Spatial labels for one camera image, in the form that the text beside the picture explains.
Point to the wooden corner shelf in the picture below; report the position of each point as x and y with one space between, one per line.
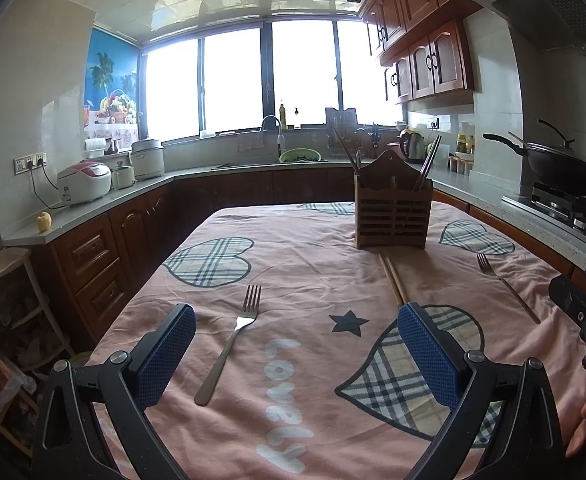
28 280

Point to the yellow bottle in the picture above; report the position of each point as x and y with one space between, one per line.
283 115

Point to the wooden cabinets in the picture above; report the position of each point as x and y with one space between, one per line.
123 240
423 60

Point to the black wok with lid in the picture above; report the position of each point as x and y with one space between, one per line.
563 170

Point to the pink heart print tablecloth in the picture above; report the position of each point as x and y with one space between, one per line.
298 270

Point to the green colander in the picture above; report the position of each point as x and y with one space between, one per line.
300 155

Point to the wooden upper cabinets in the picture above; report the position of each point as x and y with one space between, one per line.
423 60

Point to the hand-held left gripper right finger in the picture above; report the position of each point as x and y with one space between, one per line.
428 355

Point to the small metal pot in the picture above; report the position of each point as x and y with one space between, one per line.
112 145

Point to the kitchen window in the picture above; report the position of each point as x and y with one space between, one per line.
233 80

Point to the steel electric kettle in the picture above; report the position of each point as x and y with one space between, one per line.
412 147

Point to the dark brown chopstick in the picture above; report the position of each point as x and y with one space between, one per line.
425 162
431 157
345 151
435 150

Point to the white bowl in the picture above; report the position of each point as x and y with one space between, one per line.
401 125

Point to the small white pot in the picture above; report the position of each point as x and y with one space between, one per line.
122 177

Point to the grey countertop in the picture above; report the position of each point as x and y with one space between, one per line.
23 230

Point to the fruit basket wall poster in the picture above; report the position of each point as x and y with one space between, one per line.
110 85

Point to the white power strip socket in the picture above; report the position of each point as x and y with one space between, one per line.
30 162

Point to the wooden lower cabinets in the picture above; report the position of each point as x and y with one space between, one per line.
123 240

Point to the tall white rice cooker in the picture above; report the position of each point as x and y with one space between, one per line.
148 160

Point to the yellow fruit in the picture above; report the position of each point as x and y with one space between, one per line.
45 222

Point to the pale wooden chopstick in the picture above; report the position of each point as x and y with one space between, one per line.
389 280
396 280

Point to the wooden utensil holder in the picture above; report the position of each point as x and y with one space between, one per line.
393 220

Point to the white plate with green rim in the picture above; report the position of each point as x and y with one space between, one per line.
79 358

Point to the paper towel roll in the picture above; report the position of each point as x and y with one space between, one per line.
95 147

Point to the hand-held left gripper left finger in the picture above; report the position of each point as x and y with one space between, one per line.
165 355

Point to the chrome sink faucet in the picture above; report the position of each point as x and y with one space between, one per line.
280 142

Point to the white and red rice cooker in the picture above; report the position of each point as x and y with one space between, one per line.
83 182

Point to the spice jar rack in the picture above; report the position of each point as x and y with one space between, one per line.
460 165

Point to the gas stove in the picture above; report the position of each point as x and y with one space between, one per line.
553 205

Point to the metal dish rack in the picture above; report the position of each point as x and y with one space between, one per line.
340 120

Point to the metal fork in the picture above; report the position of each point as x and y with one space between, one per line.
508 285
233 340

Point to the white wall socket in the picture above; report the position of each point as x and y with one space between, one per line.
432 123

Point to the green lidded jar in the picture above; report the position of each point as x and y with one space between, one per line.
461 145

